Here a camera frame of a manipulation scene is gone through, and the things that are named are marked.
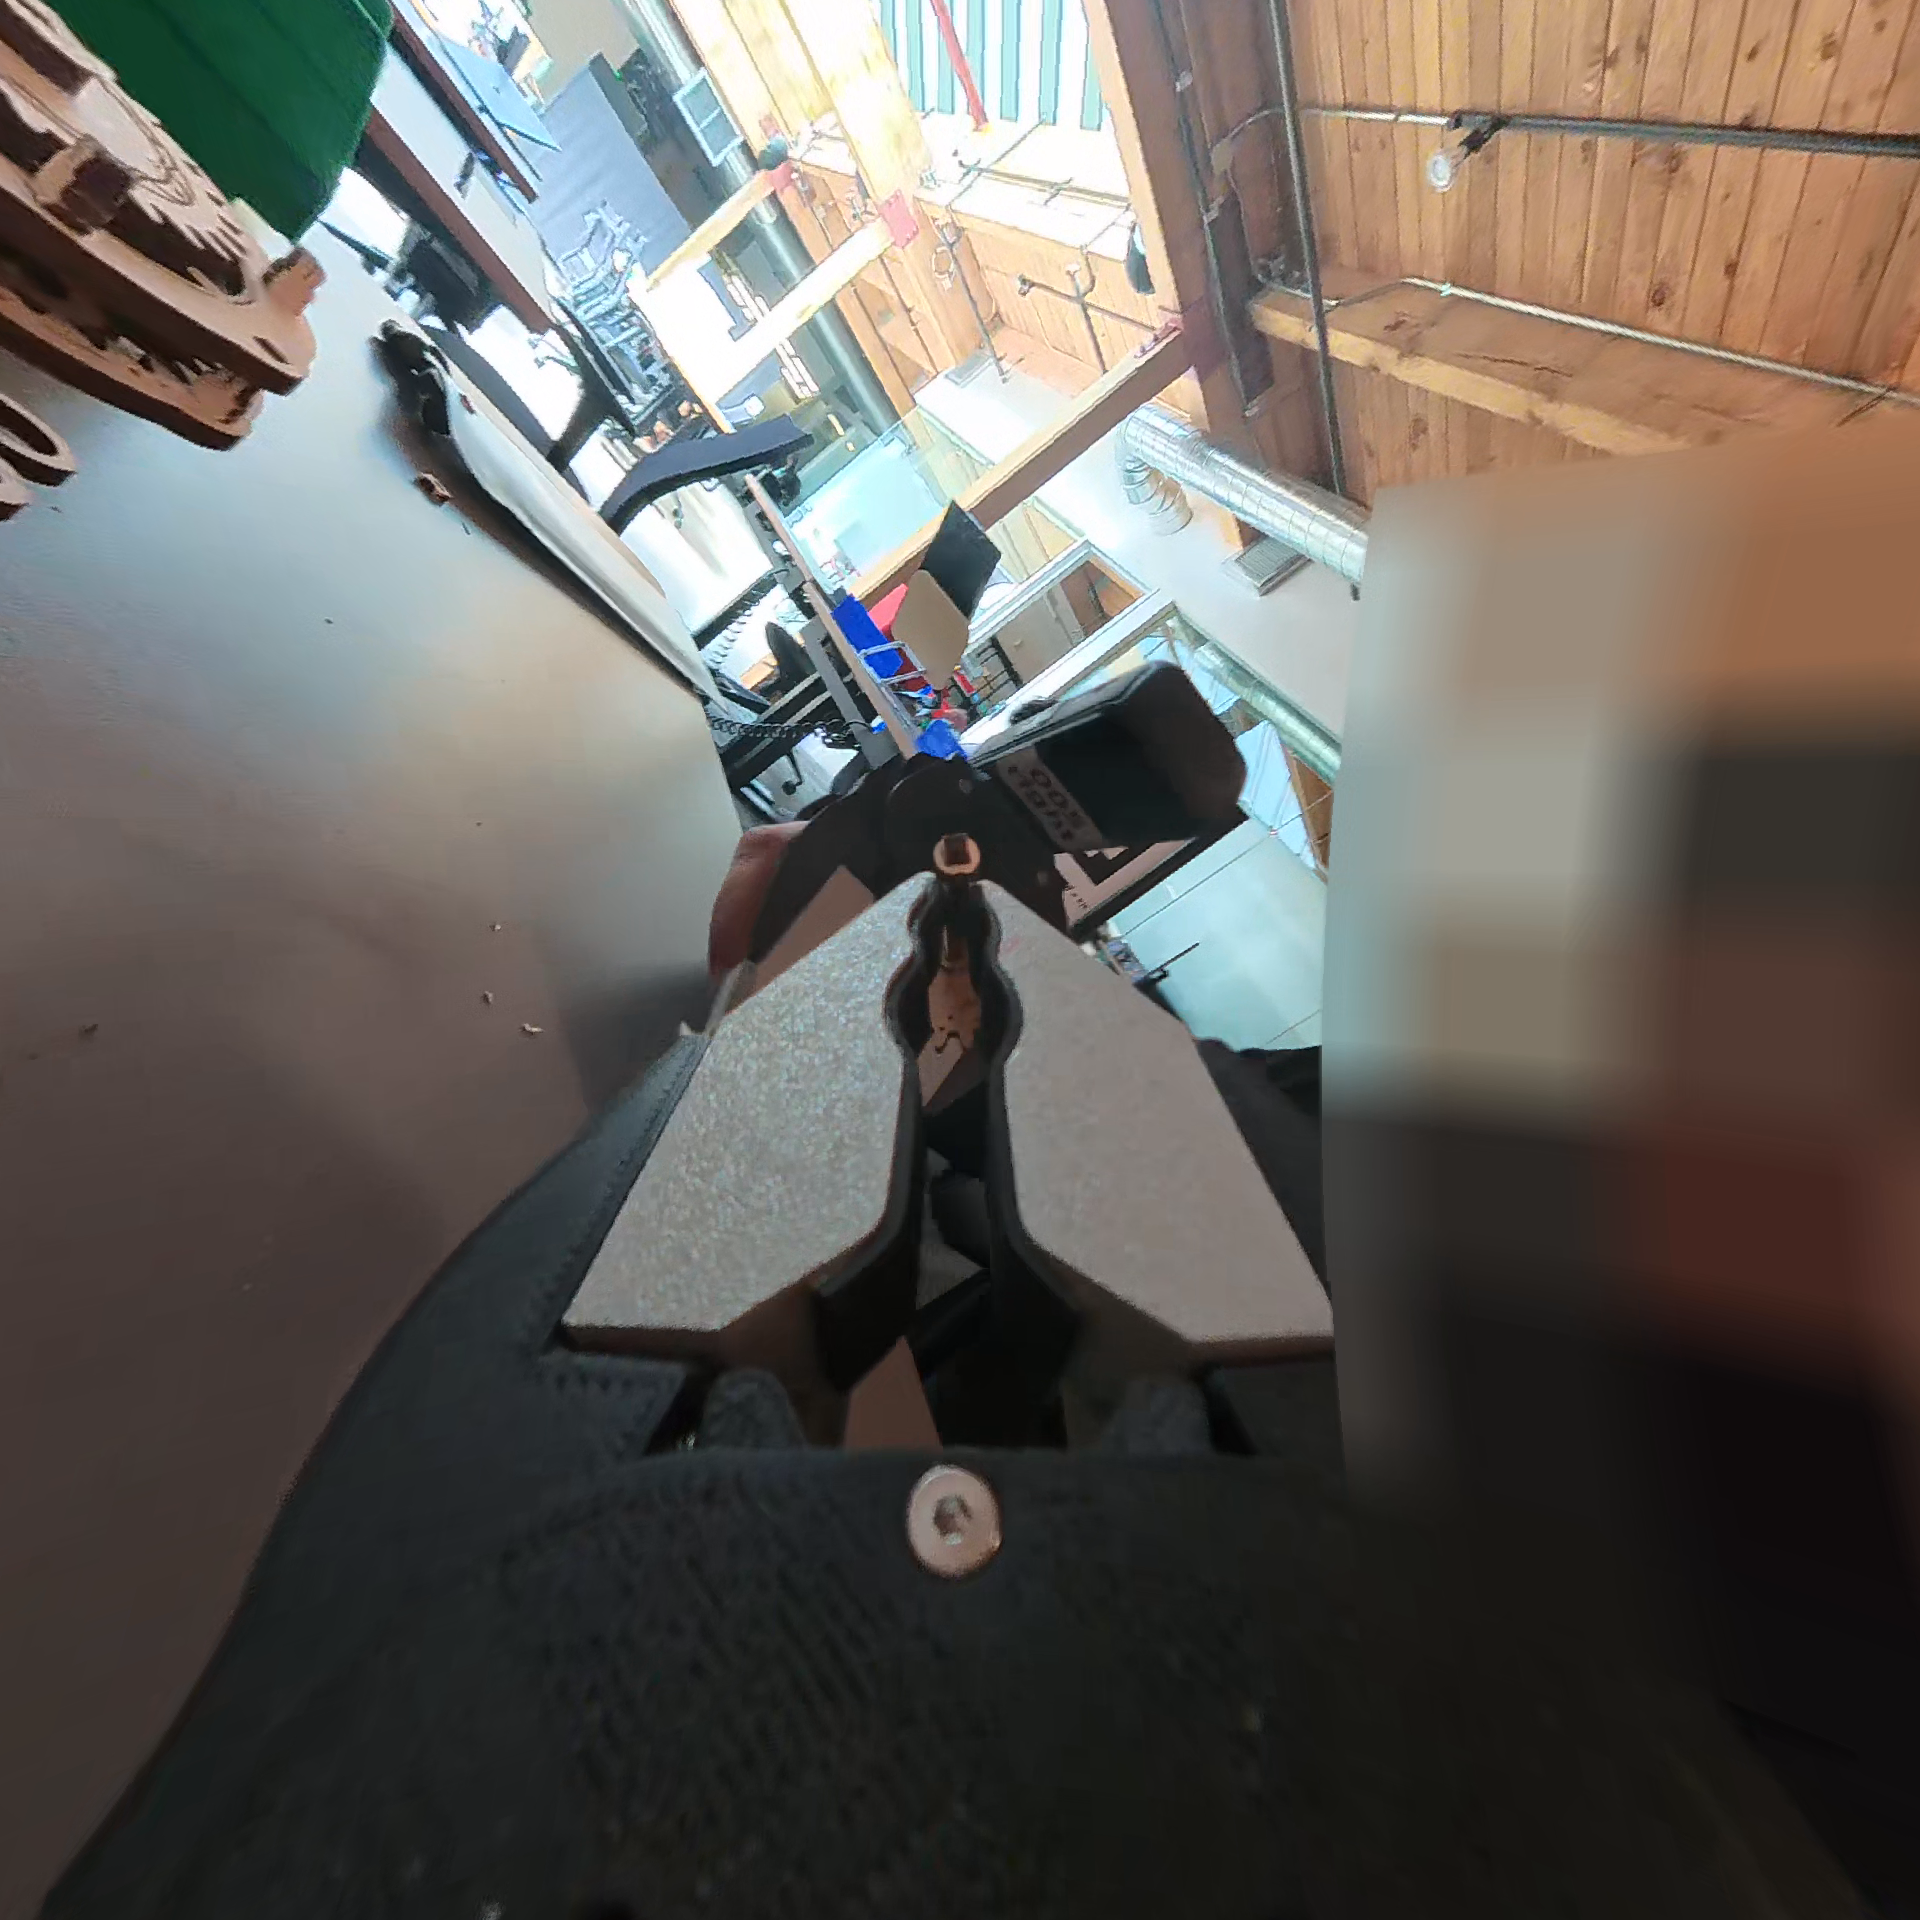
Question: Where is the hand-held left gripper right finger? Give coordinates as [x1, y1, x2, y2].
[980, 879, 1338, 1368]

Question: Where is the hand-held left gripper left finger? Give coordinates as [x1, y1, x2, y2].
[560, 876, 926, 1339]

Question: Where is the assembled wooden gear model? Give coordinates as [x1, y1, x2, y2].
[0, 0, 330, 455]

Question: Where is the person's right hand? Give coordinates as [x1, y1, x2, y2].
[703, 819, 812, 980]

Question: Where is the black office chair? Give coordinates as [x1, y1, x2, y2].
[597, 414, 819, 537]

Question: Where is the green plastic box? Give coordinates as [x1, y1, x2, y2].
[58, 0, 397, 244]

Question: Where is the silver ventilation duct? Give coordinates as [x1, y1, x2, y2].
[1115, 407, 1373, 589]

